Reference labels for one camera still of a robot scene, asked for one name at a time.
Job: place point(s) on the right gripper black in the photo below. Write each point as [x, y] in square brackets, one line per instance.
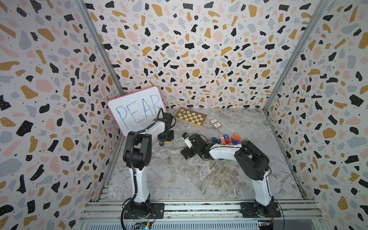
[186, 150]

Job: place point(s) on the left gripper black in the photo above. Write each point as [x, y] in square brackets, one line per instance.
[170, 138]

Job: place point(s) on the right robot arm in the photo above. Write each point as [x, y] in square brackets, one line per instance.
[252, 161]

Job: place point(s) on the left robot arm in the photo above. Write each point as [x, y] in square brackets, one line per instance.
[137, 155]

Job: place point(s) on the playing card box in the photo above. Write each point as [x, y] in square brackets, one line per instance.
[215, 123]

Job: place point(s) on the wooden chess board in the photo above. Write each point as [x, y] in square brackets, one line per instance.
[191, 117]

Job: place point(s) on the orange A block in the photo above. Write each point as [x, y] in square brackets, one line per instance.
[236, 137]

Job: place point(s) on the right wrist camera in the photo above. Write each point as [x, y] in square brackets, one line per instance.
[186, 139]

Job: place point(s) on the white board pink frame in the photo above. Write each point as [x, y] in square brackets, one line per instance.
[136, 111]

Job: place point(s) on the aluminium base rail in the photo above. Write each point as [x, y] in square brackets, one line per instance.
[204, 215]

